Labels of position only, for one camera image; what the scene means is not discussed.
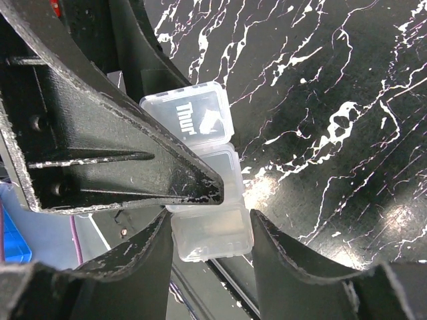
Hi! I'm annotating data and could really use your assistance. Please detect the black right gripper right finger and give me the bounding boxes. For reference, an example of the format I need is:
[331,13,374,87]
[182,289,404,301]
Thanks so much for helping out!
[250,209,426,319]

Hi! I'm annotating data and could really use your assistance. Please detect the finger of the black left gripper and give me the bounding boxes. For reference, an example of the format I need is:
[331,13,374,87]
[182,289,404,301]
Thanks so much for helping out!
[1,1,224,213]
[109,0,191,103]

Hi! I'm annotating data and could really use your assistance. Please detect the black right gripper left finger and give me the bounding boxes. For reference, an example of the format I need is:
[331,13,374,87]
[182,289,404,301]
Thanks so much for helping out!
[1,209,173,319]

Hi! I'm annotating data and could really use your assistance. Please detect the clear weekly pill organizer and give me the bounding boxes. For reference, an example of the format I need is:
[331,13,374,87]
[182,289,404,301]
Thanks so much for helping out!
[139,81,254,263]

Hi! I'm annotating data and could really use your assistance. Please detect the blue plastic bin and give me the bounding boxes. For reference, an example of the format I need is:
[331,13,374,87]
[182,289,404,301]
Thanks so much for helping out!
[0,182,33,264]

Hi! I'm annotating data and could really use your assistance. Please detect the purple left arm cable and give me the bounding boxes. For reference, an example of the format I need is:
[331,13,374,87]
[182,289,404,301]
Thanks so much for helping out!
[68,215,84,266]

